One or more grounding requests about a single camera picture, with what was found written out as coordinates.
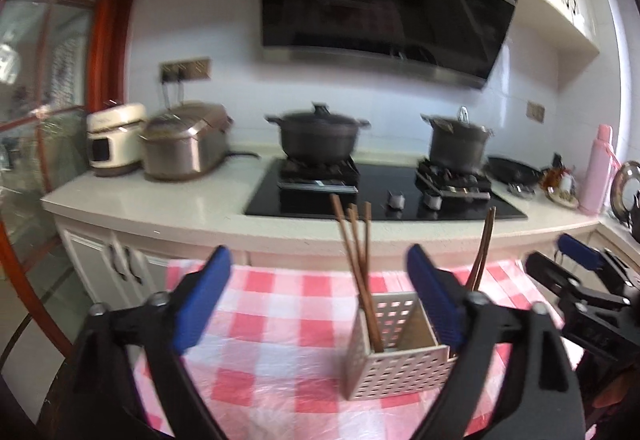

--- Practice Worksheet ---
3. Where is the pink thermos bottle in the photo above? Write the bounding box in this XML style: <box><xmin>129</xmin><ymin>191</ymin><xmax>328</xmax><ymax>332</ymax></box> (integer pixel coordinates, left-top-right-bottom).
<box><xmin>579</xmin><ymin>123</ymin><xmax>615</xmax><ymax>216</ymax></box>

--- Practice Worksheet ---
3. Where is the black lidded casserole pot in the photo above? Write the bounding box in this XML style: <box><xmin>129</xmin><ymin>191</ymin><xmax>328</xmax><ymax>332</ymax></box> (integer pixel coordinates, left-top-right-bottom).
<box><xmin>265</xmin><ymin>102</ymin><xmax>372</xmax><ymax>161</ymax></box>

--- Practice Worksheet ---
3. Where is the dark pot with glass lid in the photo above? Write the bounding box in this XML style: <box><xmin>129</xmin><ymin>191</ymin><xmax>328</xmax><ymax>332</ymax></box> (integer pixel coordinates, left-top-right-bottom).
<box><xmin>421</xmin><ymin>106</ymin><xmax>495</xmax><ymax>173</ymax></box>

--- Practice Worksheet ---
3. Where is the steel pot lid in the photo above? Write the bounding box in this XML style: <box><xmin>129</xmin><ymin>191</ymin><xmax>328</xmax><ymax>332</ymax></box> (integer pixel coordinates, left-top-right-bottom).
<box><xmin>610</xmin><ymin>160</ymin><xmax>640</xmax><ymax>241</ymax></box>

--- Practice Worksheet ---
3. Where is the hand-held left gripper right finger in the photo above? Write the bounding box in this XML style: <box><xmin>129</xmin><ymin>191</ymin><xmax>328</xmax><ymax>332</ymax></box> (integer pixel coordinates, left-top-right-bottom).
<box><xmin>406</xmin><ymin>244</ymin><xmax>586</xmax><ymax>440</ymax></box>

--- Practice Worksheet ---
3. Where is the beige perforated utensil holder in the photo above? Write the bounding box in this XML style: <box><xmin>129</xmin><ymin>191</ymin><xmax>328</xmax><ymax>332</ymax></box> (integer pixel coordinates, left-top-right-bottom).
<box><xmin>345</xmin><ymin>292</ymin><xmax>458</xmax><ymax>402</ymax></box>

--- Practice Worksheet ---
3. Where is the tray with condiment jars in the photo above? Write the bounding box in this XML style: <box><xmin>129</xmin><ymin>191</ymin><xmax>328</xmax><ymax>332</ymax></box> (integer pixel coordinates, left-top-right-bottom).
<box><xmin>542</xmin><ymin>152</ymin><xmax>581</xmax><ymax>208</ymax></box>

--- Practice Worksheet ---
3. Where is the gold wall socket strip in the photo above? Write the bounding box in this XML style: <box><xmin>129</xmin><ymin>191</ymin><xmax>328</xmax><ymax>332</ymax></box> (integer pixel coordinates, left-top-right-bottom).
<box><xmin>160</xmin><ymin>57</ymin><xmax>212</xmax><ymax>83</ymax></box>

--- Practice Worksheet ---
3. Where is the light wooden spoon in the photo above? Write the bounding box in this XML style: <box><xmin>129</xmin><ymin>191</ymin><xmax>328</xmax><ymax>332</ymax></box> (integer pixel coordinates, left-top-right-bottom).
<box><xmin>472</xmin><ymin>206</ymin><xmax>497</xmax><ymax>293</ymax></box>

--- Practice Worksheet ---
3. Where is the black power cord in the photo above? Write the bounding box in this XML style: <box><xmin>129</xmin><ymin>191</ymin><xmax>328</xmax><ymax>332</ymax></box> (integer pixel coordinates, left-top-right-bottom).
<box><xmin>161</xmin><ymin>79</ymin><xmax>185</xmax><ymax>110</ymax></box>

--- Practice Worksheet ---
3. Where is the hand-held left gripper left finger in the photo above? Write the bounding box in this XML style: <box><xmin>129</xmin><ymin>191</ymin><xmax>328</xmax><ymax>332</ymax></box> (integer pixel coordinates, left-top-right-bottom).
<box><xmin>67</xmin><ymin>245</ymin><xmax>233</xmax><ymax>440</ymax></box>

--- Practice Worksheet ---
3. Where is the red white checked tablecloth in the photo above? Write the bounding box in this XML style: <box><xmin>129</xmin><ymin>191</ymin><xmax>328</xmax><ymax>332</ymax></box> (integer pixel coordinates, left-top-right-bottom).
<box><xmin>132</xmin><ymin>257</ymin><xmax>586</xmax><ymax>440</ymax></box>

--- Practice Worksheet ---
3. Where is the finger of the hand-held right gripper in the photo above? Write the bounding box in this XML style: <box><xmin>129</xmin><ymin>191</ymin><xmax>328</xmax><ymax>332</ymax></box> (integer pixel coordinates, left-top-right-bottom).
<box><xmin>525</xmin><ymin>252</ymin><xmax>628</xmax><ymax>316</ymax></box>
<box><xmin>557</xmin><ymin>234</ymin><xmax>640</xmax><ymax>293</ymax></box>

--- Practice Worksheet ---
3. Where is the stainless steel rice cooker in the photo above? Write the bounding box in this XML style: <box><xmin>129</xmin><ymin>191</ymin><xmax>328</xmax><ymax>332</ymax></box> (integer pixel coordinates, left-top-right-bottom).
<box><xmin>139</xmin><ymin>101</ymin><xmax>235</xmax><ymax>182</ymax></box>

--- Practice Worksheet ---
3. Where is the cream white cooker appliance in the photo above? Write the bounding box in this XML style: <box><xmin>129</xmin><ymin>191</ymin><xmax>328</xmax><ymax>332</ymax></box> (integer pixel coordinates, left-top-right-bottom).
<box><xmin>86</xmin><ymin>102</ymin><xmax>148</xmax><ymax>177</ymax></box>

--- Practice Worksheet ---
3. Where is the red framed glass door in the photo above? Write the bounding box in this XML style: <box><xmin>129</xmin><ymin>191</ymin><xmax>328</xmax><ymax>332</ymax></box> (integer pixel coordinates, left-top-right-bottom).
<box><xmin>0</xmin><ymin>0</ymin><xmax>136</xmax><ymax>371</ymax></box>

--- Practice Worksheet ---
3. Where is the black frying pan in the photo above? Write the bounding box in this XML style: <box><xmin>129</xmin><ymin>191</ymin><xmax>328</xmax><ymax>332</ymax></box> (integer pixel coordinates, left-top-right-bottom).
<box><xmin>486</xmin><ymin>155</ymin><xmax>543</xmax><ymax>186</ymax></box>

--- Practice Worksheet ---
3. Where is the black gas stove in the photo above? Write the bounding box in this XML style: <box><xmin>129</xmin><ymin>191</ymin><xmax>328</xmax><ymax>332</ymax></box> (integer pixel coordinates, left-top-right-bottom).
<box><xmin>244</xmin><ymin>155</ymin><xmax>528</xmax><ymax>222</ymax></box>

